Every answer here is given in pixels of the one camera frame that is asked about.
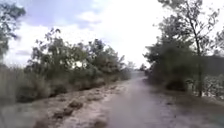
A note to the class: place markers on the row of green bushes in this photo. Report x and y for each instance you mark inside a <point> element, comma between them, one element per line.
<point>73,61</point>

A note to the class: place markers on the pale gravel dirt path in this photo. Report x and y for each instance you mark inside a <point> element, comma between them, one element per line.
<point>133,106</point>

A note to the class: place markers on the thicket of trees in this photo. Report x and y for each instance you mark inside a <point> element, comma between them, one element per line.
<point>170,60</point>

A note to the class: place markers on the dry grass verge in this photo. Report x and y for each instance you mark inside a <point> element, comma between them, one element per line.
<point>196,110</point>
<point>40,100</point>

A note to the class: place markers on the tall thin tree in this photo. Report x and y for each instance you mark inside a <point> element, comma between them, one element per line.
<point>196,40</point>

